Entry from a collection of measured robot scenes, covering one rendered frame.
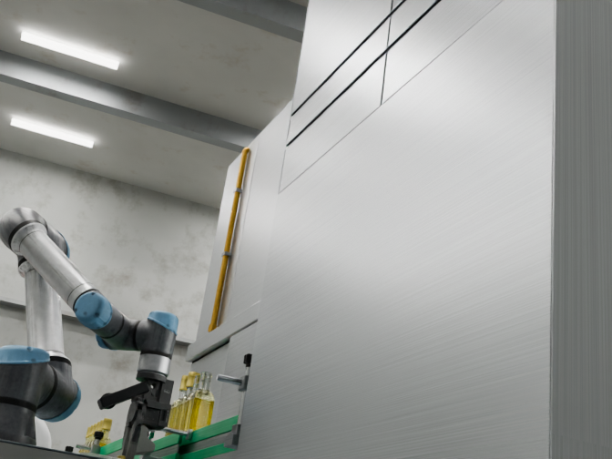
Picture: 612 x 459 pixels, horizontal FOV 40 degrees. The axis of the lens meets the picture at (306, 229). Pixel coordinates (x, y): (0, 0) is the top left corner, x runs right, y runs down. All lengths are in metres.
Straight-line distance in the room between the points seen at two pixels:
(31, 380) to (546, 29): 1.44
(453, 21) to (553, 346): 0.49
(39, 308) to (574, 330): 1.65
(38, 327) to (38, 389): 0.23
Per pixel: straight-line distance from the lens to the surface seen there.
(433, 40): 1.11
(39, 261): 2.11
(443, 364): 0.85
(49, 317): 2.20
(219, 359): 2.75
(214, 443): 2.02
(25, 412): 1.98
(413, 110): 1.08
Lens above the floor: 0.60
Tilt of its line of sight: 24 degrees up
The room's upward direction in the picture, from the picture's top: 8 degrees clockwise
